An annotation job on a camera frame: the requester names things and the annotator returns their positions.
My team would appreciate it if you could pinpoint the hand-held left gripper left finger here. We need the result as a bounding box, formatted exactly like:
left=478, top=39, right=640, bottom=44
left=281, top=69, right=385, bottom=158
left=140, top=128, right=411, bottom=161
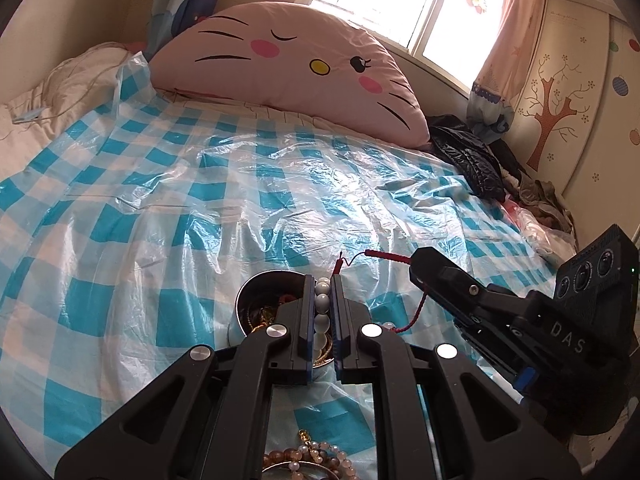
left=54, top=274, right=317, bottom=480

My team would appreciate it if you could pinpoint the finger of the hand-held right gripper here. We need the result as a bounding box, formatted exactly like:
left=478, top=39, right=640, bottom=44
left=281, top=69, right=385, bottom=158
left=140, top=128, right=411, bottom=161
left=451, top=309, right=527, bottom=397
left=409, top=246, right=547, bottom=335

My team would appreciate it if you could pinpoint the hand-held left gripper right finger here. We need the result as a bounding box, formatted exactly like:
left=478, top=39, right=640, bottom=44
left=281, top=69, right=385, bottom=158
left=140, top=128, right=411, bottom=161
left=331, top=275, right=583, bottom=480

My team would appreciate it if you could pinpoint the white bead bracelet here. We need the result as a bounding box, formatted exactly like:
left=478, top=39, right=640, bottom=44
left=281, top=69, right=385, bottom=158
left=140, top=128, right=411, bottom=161
left=312, top=276, right=401, bottom=358

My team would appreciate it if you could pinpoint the round metal tin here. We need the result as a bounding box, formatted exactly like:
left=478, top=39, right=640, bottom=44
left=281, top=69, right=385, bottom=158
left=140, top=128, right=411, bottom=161
left=227, top=270, right=336, bottom=368

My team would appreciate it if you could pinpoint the red cord bracelet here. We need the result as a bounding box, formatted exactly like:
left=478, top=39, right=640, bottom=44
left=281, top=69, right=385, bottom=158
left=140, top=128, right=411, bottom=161
left=330, top=249, right=431, bottom=333

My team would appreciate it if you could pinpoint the pink plastic bag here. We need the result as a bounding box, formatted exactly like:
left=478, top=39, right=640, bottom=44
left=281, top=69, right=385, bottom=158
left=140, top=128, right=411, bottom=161
left=500, top=200, right=578, bottom=271

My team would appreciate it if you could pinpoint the black puffer jacket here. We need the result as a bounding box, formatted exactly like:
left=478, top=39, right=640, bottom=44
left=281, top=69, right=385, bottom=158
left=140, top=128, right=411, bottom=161
left=427, top=115, right=506, bottom=201

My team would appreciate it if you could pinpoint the pile of clothes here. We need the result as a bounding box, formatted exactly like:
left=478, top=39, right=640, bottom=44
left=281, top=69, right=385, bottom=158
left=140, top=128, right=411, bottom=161
left=492, top=137, right=576, bottom=233

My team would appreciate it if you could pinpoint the blue checked plastic sheet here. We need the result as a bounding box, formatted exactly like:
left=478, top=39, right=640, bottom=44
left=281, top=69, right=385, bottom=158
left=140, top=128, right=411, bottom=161
left=0, top=52, right=581, bottom=480

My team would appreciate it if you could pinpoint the wardrobe with tree sticker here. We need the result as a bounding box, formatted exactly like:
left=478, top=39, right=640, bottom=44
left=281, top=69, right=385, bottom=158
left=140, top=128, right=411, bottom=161
left=515, top=0, right=640, bottom=256

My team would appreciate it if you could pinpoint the pink cat face pillow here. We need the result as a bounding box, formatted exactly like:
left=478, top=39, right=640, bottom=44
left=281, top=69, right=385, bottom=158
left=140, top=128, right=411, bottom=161
left=148, top=1, right=432, bottom=148

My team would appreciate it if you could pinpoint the pink curtain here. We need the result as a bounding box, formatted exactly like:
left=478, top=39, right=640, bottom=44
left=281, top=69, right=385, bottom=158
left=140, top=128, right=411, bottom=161
left=467, top=0, right=548, bottom=143

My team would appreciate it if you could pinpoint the white striped quilt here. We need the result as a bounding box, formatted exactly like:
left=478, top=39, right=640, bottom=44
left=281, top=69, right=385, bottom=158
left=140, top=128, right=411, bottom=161
left=0, top=42, right=151, bottom=183

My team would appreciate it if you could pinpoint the blue cartoon curtain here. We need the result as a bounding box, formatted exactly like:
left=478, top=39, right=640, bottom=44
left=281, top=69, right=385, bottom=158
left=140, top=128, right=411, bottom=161
left=142, top=0, right=236, bottom=63

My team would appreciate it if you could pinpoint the pink bead bracelet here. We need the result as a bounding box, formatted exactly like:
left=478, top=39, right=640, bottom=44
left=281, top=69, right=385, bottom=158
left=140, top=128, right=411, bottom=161
left=295, top=440, right=358, bottom=480

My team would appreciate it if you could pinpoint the brown bead bracelet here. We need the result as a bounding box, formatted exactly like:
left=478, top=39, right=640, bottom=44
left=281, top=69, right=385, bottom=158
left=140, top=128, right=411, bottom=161
left=262, top=447, right=311, bottom=480

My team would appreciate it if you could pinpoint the white cable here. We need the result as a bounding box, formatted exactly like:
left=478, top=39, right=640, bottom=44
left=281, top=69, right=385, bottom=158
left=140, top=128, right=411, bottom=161
left=14, top=57, right=136, bottom=123

